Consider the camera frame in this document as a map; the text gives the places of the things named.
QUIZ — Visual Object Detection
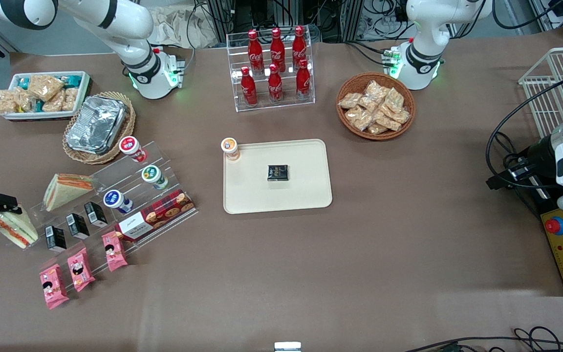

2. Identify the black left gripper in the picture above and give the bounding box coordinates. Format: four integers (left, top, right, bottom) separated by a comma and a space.
486, 136, 558, 191

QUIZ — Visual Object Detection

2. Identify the triangle sandwich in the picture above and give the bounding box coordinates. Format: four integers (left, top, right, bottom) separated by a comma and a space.
42, 174, 102, 212
0, 204, 40, 249

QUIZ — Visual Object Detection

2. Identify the beige plastic tray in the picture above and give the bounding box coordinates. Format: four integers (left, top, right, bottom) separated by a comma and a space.
223, 139, 333, 215

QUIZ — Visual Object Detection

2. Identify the small black carton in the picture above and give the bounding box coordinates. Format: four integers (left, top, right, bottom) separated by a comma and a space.
84, 201, 109, 228
65, 214, 90, 240
45, 225, 67, 253

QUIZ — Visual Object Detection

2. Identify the pink snack packet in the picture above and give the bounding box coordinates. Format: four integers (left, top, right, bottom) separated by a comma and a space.
67, 247, 96, 293
102, 231, 129, 272
39, 264, 70, 310

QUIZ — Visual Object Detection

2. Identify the clear wrapped rice cracker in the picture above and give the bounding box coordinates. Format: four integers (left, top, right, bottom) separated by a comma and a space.
0, 89, 21, 115
15, 88, 36, 112
61, 88, 80, 111
27, 75, 65, 102
42, 92, 65, 113

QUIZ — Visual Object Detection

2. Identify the blue lid yogurt cup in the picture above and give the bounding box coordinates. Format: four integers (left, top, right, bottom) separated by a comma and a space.
103, 190, 134, 214

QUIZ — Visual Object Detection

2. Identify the silver foil container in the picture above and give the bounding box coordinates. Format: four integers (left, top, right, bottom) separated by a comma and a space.
65, 96, 127, 155

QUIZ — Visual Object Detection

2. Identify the red lid yogurt cup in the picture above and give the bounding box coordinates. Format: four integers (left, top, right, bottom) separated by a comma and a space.
119, 136, 148, 163

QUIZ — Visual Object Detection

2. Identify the white rectangular bin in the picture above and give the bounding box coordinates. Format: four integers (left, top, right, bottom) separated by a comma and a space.
0, 71, 91, 121

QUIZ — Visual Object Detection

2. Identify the oval wicker basket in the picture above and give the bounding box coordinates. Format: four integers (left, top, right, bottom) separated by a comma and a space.
62, 91, 136, 165

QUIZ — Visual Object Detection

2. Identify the green lid yogurt cup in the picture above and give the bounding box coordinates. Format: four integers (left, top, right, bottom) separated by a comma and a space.
141, 165, 169, 191

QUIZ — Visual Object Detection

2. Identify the red tartan cookie box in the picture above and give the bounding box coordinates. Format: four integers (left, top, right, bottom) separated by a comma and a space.
115, 190, 197, 242

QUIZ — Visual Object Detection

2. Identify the clear acrylic step stand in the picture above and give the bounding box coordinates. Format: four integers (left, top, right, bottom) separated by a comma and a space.
0, 141, 199, 272

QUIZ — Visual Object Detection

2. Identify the round wicker basket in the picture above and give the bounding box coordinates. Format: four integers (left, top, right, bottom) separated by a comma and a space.
336, 72, 416, 141

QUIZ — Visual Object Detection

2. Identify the red cola bottle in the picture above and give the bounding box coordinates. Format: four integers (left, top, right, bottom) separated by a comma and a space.
270, 28, 286, 73
240, 66, 258, 107
248, 30, 264, 75
292, 26, 308, 69
267, 64, 283, 104
295, 59, 311, 100

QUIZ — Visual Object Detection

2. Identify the orange lid yogurt cup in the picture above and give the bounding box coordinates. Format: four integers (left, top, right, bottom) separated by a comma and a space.
220, 138, 241, 162

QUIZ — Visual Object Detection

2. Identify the clear acrylic bottle rack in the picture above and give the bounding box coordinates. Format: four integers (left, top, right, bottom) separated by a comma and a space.
226, 30, 316, 113

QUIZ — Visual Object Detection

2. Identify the crumpled beige cloth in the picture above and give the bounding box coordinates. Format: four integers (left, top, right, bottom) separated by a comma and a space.
149, 5, 219, 49

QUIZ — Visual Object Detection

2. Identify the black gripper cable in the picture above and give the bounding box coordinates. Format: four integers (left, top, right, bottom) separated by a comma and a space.
485, 77, 563, 189

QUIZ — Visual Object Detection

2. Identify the white wire basket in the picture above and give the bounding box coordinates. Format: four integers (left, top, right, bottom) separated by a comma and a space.
518, 47, 563, 140

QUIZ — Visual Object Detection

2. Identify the black floor cable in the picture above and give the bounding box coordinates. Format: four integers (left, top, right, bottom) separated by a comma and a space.
403, 326, 563, 352

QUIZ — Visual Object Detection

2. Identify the aluminium frame rack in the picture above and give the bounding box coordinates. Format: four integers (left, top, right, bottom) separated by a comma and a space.
206, 0, 366, 43

